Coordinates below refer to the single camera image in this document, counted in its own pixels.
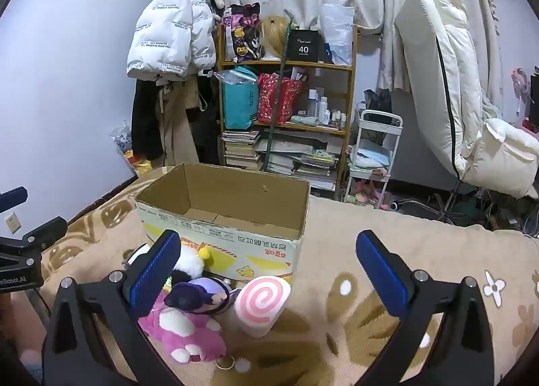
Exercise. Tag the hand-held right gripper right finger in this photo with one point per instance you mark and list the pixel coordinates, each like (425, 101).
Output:
(381, 272)

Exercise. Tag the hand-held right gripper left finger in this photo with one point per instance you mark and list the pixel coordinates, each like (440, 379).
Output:
(153, 268)

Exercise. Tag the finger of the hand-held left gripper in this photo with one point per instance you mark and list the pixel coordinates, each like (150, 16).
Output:
(46, 230)
(12, 199)

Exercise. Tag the grey-haired plush doll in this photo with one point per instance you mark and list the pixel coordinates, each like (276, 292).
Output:
(210, 295)

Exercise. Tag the pink and white plush toy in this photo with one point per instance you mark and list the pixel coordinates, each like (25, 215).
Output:
(189, 335)

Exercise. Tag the printed cardboard box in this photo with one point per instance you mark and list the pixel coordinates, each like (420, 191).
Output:
(236, 242)

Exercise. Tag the pink swirl roll plush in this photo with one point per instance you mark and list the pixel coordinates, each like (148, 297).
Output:
(261, 301)

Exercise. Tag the black and white plush toy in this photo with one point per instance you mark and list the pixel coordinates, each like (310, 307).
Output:
(189, 263)

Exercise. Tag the pink plush toys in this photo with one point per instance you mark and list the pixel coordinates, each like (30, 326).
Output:
(366, 194)

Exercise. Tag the blue and white folded cloth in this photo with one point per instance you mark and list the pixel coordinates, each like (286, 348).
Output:
(370, 156)

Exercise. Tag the filled plastic bag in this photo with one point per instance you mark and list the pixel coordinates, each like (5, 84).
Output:
(122, 141)

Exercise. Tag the beige hanging coat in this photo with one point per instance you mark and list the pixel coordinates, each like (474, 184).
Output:
(177, 133)

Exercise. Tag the pile of books and papers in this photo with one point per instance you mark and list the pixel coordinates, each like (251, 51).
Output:
(294, 162)

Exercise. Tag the black hanging garment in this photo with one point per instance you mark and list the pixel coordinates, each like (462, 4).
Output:
(208, 133)

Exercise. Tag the stack of books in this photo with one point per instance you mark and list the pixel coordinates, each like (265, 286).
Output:
(240, 150)

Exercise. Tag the dark hanging coat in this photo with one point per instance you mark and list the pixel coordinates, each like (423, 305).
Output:
(145, 116)

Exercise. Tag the white rolling cart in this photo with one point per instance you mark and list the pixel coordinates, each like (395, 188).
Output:
(381, 113)

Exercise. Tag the row of white bottles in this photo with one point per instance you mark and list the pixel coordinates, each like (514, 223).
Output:
(323, 110)

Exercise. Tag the dark bag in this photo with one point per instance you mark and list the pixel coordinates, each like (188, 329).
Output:
(379, 99)

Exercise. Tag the teal shopping bag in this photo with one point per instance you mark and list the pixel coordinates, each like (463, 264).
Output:
(240, 103)

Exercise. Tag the red patterned bag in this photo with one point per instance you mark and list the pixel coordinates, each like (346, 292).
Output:
(273, 99)

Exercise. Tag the green pole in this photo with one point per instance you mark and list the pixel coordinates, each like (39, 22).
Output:
(278, 91)

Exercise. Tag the wooden shelf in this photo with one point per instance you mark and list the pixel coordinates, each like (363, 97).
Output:
(294, 66)

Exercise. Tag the white puffer jacket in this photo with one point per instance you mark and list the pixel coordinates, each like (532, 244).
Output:
(168, 23)

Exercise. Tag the black flat box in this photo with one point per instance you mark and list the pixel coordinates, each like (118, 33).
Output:
(303, 49)

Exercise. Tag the pink fan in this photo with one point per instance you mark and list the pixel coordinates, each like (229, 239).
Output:
(520, 78)

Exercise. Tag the clear plastic bag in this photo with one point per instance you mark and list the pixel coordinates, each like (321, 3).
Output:
(337, 32)

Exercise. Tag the black printed bag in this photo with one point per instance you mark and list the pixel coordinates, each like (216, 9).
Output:
(244, 32)

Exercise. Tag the blond wig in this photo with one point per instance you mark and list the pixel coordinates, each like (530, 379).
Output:
(273, 36)

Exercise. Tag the white wall socket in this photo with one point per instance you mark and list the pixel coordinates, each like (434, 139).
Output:
(13, 222)

